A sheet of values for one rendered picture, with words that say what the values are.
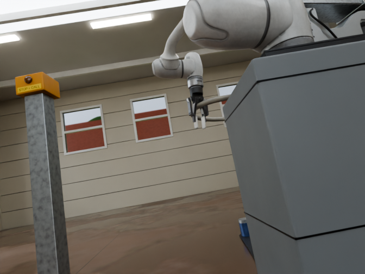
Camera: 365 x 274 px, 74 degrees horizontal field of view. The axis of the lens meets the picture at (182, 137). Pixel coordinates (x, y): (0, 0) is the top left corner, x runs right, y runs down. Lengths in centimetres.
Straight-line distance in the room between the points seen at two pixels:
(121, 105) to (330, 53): 772
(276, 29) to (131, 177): 721
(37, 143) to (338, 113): 102
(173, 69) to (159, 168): 639
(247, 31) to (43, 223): 97
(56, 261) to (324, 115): 99
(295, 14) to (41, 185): 105
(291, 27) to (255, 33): 11
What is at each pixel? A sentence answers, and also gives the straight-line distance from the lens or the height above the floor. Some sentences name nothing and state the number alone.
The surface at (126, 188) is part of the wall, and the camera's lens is 779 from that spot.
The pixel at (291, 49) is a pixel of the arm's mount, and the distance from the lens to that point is 71.
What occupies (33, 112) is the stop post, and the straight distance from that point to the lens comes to 116.
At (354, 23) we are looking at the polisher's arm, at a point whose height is 142.
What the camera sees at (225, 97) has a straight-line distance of 130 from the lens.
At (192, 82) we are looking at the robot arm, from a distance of 140.
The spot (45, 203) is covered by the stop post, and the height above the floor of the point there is 56.
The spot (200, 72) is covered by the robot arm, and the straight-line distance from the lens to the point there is 143.
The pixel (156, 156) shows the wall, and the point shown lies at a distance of 768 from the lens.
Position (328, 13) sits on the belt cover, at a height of 157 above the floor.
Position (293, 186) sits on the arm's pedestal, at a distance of 57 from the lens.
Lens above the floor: 56
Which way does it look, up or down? 9 degrees up
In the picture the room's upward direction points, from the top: 10 degrees counter-clockwise
